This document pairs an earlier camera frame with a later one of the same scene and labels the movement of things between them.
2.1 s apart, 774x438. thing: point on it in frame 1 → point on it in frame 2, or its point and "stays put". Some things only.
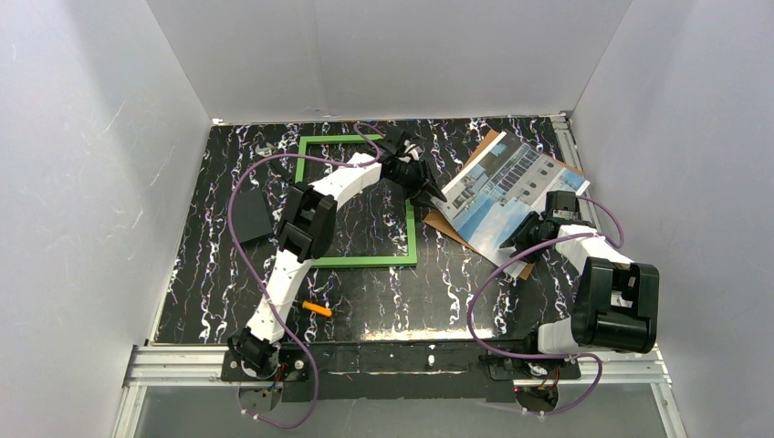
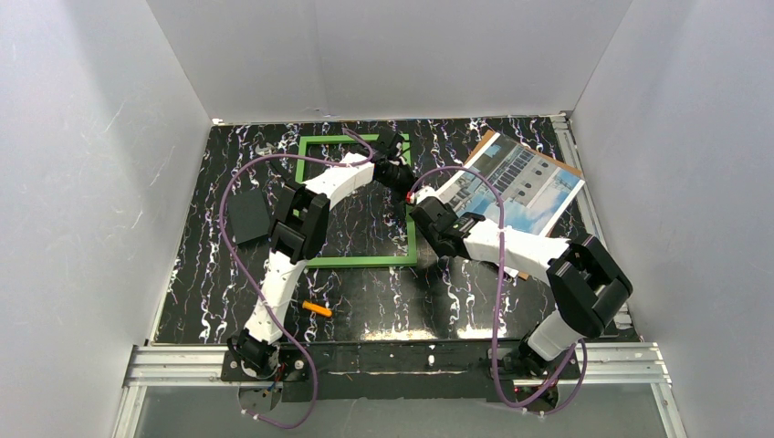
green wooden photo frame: [410, 260] stays put
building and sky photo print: [493, 196] stays put
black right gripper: [523, 235] → [420, 213]
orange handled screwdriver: [316, 308] stays put
